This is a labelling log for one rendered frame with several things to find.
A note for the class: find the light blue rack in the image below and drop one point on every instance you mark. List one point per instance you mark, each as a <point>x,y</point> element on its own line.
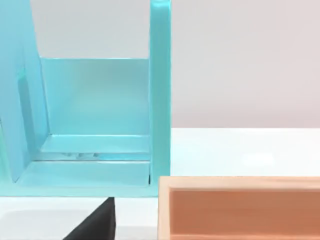
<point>95,107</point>

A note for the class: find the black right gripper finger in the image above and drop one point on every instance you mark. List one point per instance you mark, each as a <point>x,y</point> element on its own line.
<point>101,222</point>

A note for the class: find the shallow salmon-coloured box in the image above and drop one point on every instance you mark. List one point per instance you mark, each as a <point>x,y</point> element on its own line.
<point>240,210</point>

